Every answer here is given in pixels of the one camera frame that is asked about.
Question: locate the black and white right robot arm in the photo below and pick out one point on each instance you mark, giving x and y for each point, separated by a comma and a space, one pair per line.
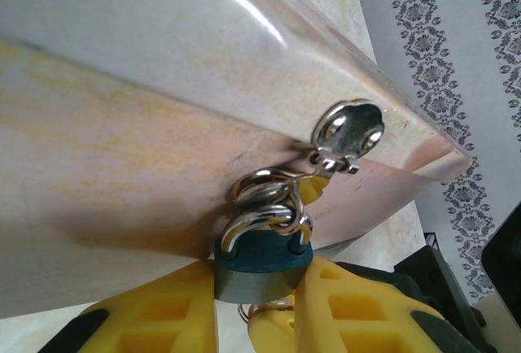
504, 255

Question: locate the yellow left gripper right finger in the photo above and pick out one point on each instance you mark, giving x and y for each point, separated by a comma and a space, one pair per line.
350, 312

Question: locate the small blue padlock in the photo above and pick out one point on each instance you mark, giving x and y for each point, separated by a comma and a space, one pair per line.
260, 275

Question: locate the silver box hasp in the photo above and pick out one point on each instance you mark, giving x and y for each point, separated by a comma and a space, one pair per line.
354, 129

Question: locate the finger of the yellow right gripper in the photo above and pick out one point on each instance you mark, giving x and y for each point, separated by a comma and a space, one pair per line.
314, 188
270, 332

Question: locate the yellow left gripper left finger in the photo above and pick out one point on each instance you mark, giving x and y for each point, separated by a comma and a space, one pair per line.
163, 312

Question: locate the pink decorated tin box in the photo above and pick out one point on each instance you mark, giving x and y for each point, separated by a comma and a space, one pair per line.
122, 125

